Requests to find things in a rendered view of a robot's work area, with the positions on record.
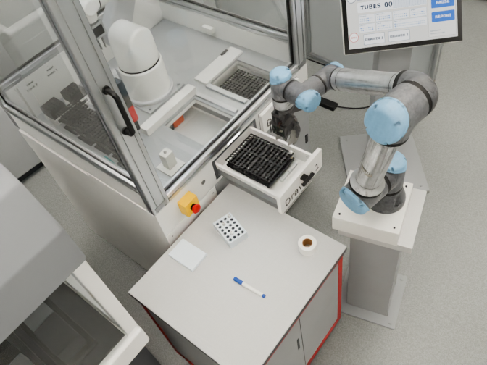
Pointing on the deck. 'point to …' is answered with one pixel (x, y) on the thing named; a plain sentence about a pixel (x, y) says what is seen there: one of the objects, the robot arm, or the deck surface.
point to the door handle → (120, 111)
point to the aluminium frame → (67, 149)
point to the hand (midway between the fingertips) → (290, 139)
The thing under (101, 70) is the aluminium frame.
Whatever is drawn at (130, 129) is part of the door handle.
